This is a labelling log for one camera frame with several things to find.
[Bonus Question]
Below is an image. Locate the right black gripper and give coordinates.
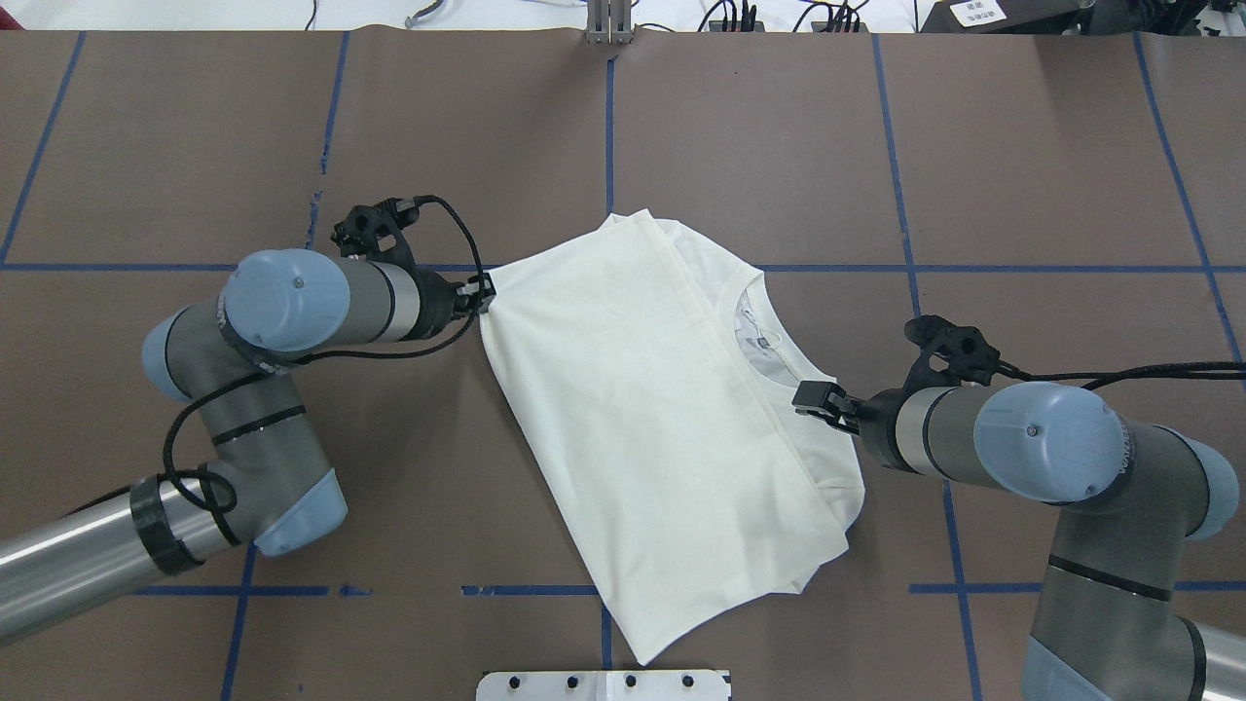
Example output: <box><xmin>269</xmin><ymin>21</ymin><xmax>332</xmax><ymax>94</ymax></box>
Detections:
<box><xmin>791</xmin><ymin>314</ymin><xmax>1001</xmax><ymax>467</ymax></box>

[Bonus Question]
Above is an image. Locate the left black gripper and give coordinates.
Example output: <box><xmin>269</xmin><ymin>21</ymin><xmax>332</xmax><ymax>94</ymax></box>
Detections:
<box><xmin>331</xmin><ymin>197</ymin><xmax>495</xmax><ymax>342</ymax></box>

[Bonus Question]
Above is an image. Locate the cream long-sleeve cat shirt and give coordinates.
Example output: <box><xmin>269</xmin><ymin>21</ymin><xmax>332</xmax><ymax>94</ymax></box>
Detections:
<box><xmin>482</xmin><ymin>210</ymin><xmax>866</xmax><ymax>666</ymax></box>

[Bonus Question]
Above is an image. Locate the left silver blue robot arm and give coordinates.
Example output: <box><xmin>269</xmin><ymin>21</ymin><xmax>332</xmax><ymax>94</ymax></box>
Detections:
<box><xmin>2</xmin><ymin>195</ymin><xmax>495</xmax><ymax>645</ymax></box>

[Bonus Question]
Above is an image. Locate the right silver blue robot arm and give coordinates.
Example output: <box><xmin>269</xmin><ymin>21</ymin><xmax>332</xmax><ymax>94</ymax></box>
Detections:
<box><xmin>792</xmin><ymin>315</ymin><xmax>1245</xmax><ymax>700</ymax></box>

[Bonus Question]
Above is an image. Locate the black box with label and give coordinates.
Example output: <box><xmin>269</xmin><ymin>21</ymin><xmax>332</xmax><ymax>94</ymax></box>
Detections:
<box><xmin>918</xmin><ymin>1</ymin><xmax>1095</xmax><ymax>35</ymax></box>

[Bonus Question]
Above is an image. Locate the aluminium frame post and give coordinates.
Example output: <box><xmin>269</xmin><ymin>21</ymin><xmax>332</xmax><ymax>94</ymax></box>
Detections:
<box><xmin>584</xmin><ymin>0</ymin><xmax>635</xmax><ymax>46</ymax></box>

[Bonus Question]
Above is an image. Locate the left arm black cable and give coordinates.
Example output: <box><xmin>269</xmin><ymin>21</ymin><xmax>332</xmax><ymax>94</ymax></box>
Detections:
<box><xmin>161</xmin><ymin>195</ymin><xmax>488</xmax><ymax>517</ymax></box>

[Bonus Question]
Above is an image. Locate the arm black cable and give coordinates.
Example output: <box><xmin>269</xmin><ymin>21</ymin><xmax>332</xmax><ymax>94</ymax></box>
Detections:
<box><xmin>993</xmin><ymin>360</ymin><xmax>1246</xmax><ymax>390</ymax></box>
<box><xmin>161</xmin><ymin>195</ymin><xmax>488</xmax><ymax>517</ymax></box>

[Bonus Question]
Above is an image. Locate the white camera mast base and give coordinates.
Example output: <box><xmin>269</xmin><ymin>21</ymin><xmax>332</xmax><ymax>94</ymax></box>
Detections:
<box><xmin>475</xmin><ymin>669</ymin><xmax>734</xmax><ymax>700</ymax></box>

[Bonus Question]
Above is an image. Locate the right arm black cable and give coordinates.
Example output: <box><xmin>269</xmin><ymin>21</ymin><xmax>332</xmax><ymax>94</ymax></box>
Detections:
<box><xmin>993</xmin><ymin>360</ymin><xmax>1246</xmax><ymax>390</ymax></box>

